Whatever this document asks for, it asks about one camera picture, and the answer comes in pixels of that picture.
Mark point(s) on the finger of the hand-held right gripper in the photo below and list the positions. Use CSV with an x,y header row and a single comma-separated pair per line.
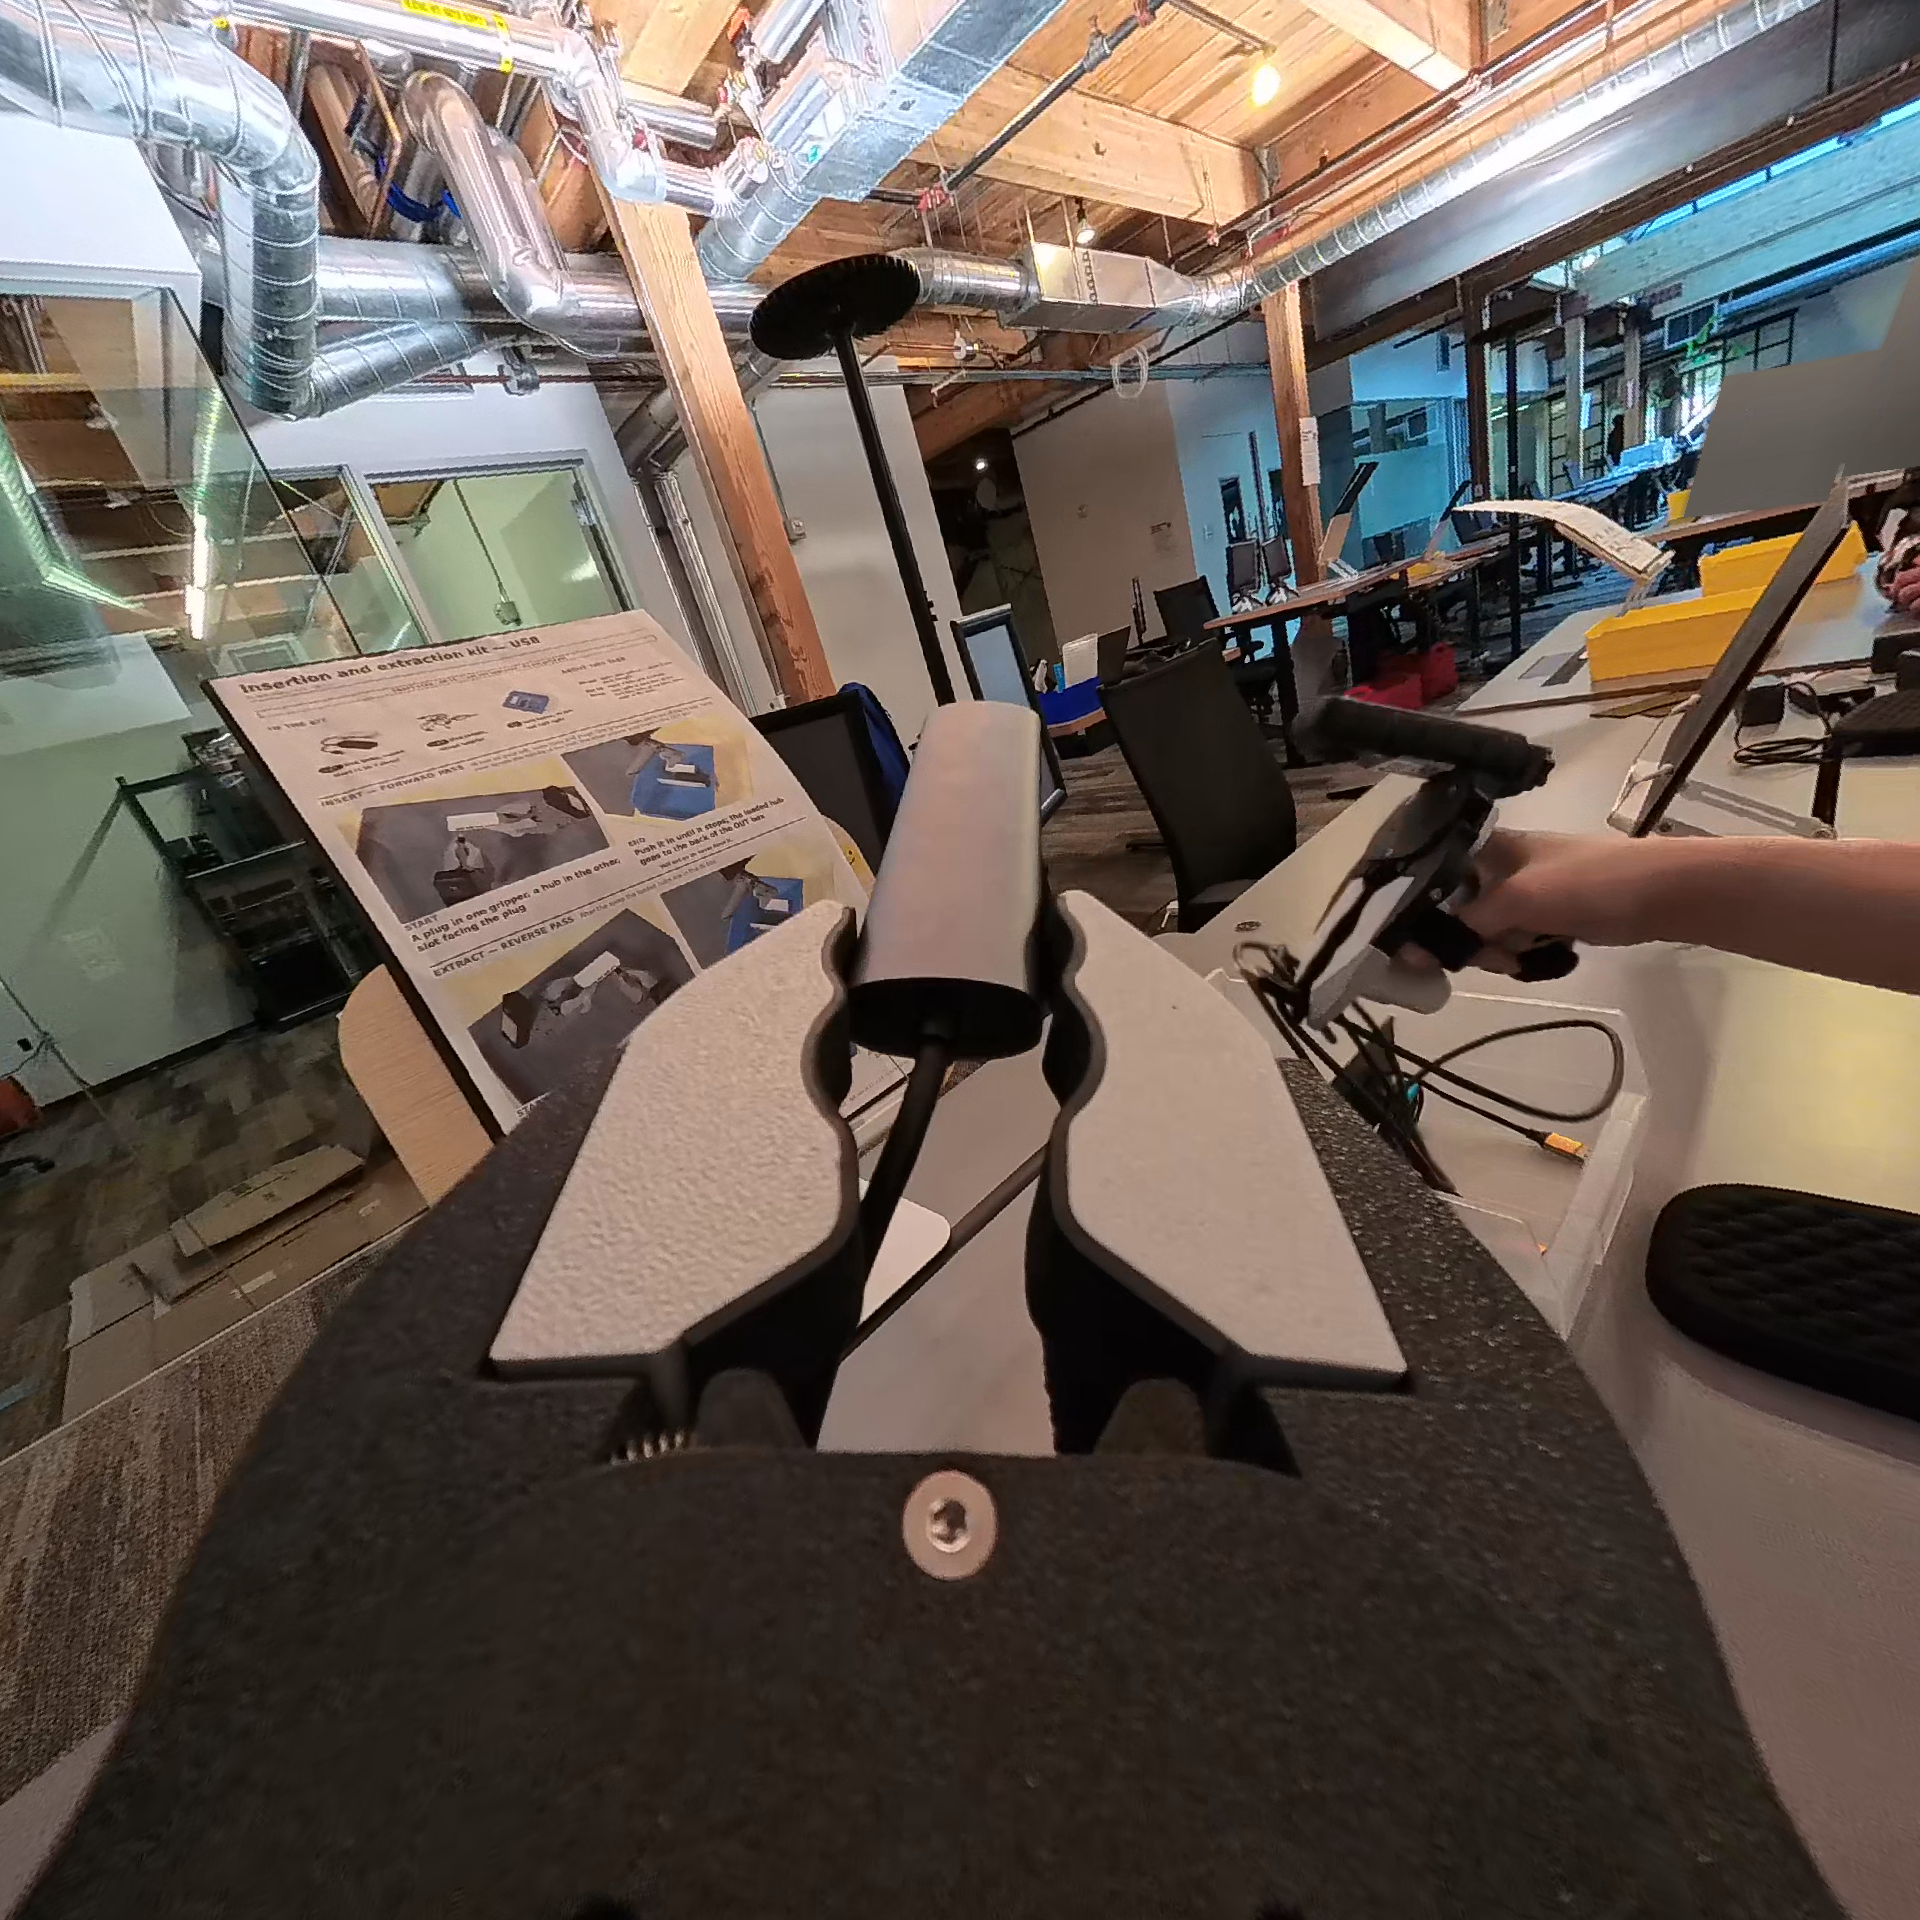
x,y
1364,947

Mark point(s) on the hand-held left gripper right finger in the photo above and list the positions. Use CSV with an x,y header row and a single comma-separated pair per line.
x,y
1216,1200

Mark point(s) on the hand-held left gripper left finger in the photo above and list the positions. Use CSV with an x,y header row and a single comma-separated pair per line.
x,y
674,1186

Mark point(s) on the clear plastic bin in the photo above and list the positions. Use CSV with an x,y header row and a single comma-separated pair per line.
x,y
1499,1171

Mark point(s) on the grey metal USB hub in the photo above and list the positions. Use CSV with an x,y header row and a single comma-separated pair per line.
x,y
955,871

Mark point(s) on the person's right forearm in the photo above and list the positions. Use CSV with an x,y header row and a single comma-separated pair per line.
x,y
1771,900

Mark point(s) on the black office chair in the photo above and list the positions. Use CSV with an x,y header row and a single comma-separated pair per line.
x,y
1201,779

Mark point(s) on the yellow plastic bin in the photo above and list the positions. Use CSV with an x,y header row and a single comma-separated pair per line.
x,y
1726,616

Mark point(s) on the grey laptop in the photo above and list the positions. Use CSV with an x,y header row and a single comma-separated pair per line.
x,y
1771,644

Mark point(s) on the instruction poster board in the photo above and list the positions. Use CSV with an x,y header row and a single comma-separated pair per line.
x,y
540,842

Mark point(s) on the black framed display screen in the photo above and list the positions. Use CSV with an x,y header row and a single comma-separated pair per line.
x,y
1006,690

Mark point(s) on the black display panel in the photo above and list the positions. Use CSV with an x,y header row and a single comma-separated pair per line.
x,y
817,767

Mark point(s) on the blue jacket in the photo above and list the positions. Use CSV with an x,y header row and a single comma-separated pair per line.
x,y
881,746

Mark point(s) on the black quilted cushion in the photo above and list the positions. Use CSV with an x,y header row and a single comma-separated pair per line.
x,y
1802,1292

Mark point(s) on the black stand pole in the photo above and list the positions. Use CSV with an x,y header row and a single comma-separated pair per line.
x,y
886,450

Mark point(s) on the silver ventilation duct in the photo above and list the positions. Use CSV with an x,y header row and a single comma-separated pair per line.
x,y
540,227
257,182

